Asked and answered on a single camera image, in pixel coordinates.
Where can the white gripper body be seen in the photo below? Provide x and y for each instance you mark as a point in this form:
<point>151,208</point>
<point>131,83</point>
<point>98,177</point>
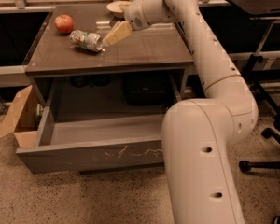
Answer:
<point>136,15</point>

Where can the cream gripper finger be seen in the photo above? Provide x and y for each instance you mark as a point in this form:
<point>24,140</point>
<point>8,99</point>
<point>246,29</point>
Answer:
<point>124,30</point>
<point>115,27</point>

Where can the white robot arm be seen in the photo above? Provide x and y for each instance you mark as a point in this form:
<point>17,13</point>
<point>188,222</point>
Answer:
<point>196,133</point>

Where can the grey drawer cabinet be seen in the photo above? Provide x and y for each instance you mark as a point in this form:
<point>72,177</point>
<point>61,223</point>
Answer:
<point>156,48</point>

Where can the open grey top drawer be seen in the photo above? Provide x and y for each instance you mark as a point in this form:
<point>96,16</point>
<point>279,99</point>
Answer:
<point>89,129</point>

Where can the white ceramic bowl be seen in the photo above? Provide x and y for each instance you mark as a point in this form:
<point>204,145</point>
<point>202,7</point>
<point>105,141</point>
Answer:
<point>117,8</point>

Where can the red apple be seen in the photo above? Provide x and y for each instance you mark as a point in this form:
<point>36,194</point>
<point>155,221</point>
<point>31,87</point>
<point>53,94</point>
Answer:
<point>64,24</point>

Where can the black bag under cabinet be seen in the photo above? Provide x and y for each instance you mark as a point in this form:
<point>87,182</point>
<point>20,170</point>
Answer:
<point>147,88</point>

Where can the dark shoes under cabinet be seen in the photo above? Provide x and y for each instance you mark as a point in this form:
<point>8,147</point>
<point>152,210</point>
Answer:
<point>90,80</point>

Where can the black side table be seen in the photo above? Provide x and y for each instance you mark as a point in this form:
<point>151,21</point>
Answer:
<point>260,11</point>

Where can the cardboard box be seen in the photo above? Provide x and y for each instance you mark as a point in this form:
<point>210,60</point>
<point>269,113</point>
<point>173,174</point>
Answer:
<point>20,119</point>

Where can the black office chair base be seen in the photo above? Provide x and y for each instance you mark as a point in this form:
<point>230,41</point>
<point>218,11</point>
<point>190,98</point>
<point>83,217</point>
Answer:
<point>269,157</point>

